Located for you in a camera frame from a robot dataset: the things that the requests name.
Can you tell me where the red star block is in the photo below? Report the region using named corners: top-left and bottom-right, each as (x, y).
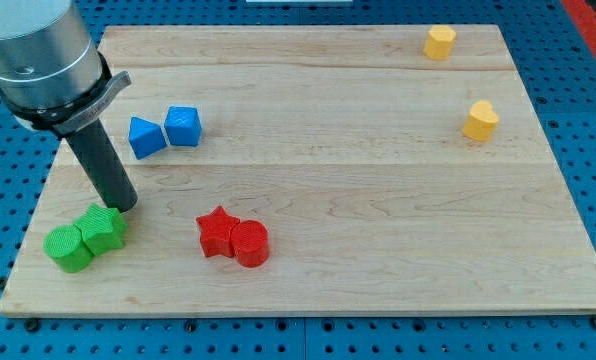
top-left (196, 206), bottom-right (240, 258)

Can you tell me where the green cylinder block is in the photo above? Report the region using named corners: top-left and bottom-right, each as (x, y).
top-left (43, 224), bottom-right (94, 273)

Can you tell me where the blue cube block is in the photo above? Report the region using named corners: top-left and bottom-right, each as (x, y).
top-left (164, 106), bottom-right (202, 147)

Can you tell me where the blue triangle block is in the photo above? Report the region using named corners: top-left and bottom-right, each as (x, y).
top-left (128, 117), bottom-right (167, 159)

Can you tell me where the black cylindrical pointer tool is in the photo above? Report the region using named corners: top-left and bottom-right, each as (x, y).
top-left (67, 120), bottom-right (138, 213)

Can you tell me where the yellow heart block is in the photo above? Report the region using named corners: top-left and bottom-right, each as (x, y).
top-left (462, 100), bottom-right (499, 142)

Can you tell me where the red cylinder block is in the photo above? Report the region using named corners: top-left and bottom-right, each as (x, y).
top-left (230, 220), bottom-right (269, 268)

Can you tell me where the green star block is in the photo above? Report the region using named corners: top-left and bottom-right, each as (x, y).
top-left (73, 204), bottom-right (127, 256)

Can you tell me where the yellow hexagon block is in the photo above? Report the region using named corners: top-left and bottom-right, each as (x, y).
top-left (423, 25), bottom-right (457, 61)

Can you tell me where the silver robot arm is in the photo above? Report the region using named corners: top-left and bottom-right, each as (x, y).
top-left (0, 0), bottom-right (109, 130)

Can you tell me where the grey metal mounting bracket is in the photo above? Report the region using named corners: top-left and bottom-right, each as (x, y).
top-left (51, 71), bottom-right (131, 138)

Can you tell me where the wooden board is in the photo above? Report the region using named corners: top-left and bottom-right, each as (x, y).
top-left (0, 25), bottom-right (596, 318)

